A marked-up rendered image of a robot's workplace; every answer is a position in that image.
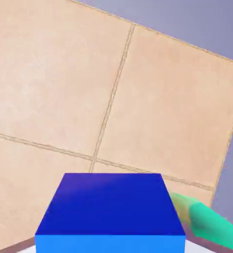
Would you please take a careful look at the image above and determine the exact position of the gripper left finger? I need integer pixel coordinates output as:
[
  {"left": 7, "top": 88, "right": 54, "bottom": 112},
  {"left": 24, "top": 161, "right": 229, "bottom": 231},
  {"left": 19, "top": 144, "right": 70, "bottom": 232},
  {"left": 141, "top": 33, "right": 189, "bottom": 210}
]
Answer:
[{"left": 0, "top": 236, "right": 37, "bottom": 253}]

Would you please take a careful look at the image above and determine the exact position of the small blue cube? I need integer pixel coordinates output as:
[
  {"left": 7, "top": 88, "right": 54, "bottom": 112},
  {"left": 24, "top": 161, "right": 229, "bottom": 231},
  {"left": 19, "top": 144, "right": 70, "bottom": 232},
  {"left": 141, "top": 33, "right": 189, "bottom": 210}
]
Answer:
[{"left": 35, "top": 172, "right": 187, "bottom": 253}]

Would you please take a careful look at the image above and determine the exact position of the large green box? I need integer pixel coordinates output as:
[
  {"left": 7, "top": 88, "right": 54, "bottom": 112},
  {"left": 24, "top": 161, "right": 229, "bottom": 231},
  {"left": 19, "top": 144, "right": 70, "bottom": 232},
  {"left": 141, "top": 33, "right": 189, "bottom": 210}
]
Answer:
[{"left": 170, "top": 192, "right": 233, "bottom": 253}]

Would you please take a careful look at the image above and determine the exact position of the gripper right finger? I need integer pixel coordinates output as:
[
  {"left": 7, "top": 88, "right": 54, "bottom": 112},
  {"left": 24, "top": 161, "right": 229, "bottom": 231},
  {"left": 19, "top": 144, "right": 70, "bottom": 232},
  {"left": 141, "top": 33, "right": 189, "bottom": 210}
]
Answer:
[{"left": 185, "top": 238, "right": 233, "bottom": 253}]

